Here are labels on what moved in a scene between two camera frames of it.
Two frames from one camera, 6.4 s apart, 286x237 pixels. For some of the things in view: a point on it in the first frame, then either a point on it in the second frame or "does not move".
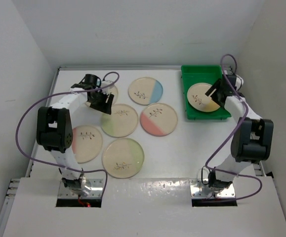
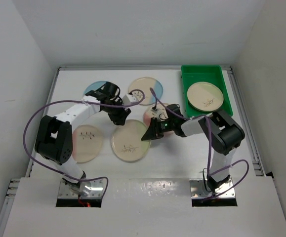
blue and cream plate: (145, 91) does not move
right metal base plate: (200, 188) does not move
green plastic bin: (192, 74) does not move
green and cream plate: (121, 122) to (205, 97)
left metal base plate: (96, 185) does not move
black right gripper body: (219, 90) to (164, 126)
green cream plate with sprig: (123, 158) to (126, 140)
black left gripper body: (99, 101) to (115, 113)
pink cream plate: (87, 142) does not move
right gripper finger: (210, 91) to (152, 132)
